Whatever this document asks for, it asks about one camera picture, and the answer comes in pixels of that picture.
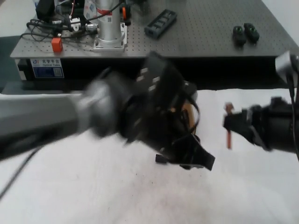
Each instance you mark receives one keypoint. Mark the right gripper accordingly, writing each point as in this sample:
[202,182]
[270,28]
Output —
[245,123]

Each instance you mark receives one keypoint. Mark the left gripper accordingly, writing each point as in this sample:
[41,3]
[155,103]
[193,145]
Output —
[161,98]

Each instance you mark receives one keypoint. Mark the blue and white label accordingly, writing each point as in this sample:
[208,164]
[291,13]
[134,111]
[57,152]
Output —
[46,68]

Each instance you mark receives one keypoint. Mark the black box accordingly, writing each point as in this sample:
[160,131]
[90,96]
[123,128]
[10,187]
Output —
[45,10]

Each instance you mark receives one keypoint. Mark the orange and black wheel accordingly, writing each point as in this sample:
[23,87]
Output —
[124,13]

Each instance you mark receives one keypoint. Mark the black slotted tray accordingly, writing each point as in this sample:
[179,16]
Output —
[161,23]

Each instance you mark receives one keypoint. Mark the small orange box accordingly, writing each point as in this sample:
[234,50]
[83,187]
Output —
[57,44]

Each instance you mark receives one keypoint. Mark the brown-red bolt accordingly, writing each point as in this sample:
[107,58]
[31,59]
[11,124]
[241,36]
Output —
[230,140]

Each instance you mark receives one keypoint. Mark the silver-white machine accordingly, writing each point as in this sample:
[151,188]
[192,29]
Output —
[109,28]

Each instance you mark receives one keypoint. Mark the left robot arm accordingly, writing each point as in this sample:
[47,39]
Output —
[46,116]

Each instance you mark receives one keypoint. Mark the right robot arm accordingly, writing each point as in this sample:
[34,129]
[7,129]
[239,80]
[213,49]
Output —
[283,130]

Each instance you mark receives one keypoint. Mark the metal bench with holes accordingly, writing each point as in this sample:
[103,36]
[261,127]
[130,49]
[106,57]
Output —
[198,35]

